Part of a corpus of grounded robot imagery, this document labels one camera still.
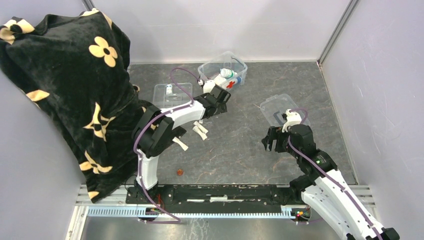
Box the white gauze pad packet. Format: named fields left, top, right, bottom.
left=213, top=74, right=227, bottom=86

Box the blue white bandage roll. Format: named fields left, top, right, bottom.
left=226, top=77, right=242, bottom=89

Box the clear first aid box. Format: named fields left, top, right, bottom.
left=197, top=51, right=248, bottom=93

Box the clear compartment tray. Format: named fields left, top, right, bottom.
left=152, top=82, right=193, bottom=109

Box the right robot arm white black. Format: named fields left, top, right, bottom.
left=261, top=124, right=400, bottom=240

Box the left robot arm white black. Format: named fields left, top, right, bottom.
left=132, top=85, right=231, bottom=204

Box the clear box lid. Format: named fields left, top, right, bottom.
left=259, top=93, right=299, bottom=127

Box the black blanket with cream flowers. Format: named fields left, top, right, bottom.
left=0, top=9, right=152, bottom=203

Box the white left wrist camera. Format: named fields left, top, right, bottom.
left=197, top=79, right=216, bottom=94

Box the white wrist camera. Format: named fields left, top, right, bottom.
left=281, top=109, right=302, bottom=133
left=197, top=79, right=216, bottom=94

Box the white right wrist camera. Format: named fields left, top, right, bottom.
left=281, top=109, right=302, bottom=133

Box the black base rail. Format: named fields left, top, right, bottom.
left=125, top=184, right=309, bottom=215

